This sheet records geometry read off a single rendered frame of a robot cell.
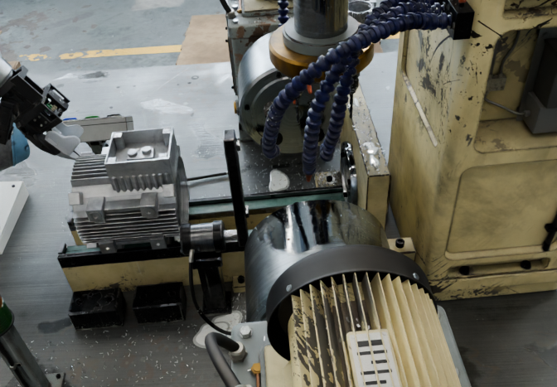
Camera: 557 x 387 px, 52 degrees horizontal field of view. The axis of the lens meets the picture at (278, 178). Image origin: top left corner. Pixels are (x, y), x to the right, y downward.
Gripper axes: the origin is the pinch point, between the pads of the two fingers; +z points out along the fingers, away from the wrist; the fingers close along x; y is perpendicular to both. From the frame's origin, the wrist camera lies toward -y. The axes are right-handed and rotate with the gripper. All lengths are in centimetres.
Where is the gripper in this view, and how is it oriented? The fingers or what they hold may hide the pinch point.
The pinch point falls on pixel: (73, 156)
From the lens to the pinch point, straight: 124.8
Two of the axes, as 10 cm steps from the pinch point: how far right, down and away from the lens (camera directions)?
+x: -0.7, -6.5, 7.5
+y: 8.3, -4.5, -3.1
